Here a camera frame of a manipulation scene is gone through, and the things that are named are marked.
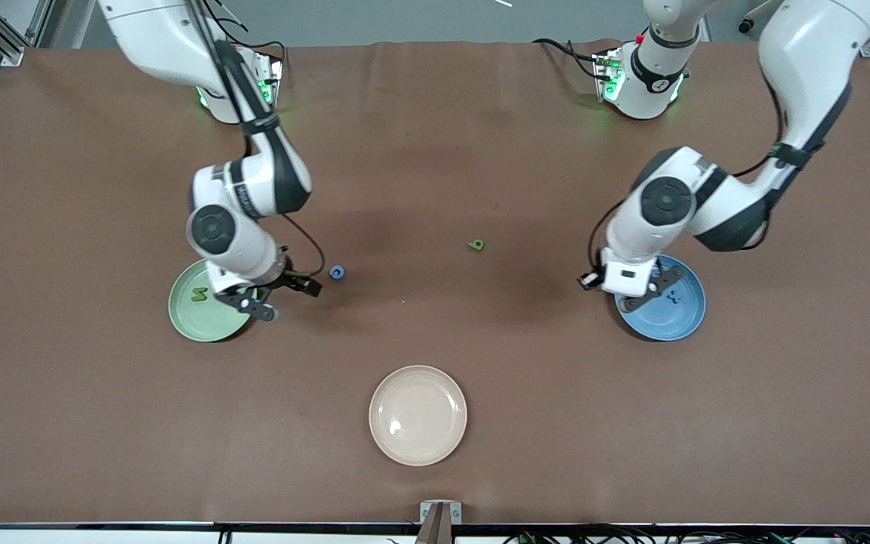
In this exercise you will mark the blue capital letter G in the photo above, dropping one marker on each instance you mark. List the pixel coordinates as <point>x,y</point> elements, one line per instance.
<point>332,273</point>

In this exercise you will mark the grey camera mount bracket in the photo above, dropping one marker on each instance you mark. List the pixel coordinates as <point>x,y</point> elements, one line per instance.
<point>440,514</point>

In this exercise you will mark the green capital letter N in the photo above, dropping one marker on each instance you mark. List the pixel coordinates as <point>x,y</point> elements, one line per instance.
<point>198,294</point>

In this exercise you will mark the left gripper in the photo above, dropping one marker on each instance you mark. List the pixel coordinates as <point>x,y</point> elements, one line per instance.
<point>590,280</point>

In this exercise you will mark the green lowercase letter a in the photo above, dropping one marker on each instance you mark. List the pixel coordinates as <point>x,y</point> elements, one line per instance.
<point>473,245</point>

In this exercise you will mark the light green plate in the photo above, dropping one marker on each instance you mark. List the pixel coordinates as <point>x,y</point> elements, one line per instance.
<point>193,325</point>

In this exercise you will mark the beige plate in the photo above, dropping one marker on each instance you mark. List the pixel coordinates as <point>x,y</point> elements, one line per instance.
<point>418,415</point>

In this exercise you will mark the brown table cover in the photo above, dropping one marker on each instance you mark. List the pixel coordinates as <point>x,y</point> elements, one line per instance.
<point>405,189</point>

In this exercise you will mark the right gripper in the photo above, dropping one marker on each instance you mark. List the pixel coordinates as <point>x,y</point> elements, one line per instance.
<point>293,280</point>

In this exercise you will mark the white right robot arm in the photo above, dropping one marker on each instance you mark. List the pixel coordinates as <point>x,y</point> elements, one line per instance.
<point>155,38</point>

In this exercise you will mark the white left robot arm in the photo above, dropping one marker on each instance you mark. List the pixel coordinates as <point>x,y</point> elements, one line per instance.
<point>805,53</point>

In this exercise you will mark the blue lowercase letter x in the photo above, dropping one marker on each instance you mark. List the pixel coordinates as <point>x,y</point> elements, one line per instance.
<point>673,296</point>

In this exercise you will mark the office chair caster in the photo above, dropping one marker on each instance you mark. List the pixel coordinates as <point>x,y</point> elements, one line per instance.
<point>745,27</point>

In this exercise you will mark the blue plate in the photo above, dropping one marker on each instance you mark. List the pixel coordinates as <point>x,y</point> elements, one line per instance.
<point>669,321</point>

